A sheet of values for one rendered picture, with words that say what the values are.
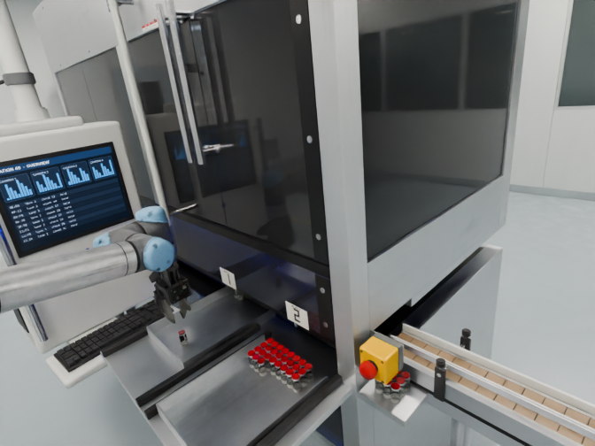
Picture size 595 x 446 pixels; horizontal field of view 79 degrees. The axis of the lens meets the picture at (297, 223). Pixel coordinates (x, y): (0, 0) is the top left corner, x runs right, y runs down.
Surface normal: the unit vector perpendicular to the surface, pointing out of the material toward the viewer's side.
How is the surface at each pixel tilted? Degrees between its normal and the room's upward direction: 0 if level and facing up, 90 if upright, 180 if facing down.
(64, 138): 90
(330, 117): 90
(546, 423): 0
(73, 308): 90
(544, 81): 90
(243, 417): 0
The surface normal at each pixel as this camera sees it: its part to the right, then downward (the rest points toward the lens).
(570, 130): -0.72, 0.32
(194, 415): -0.11, -0.93
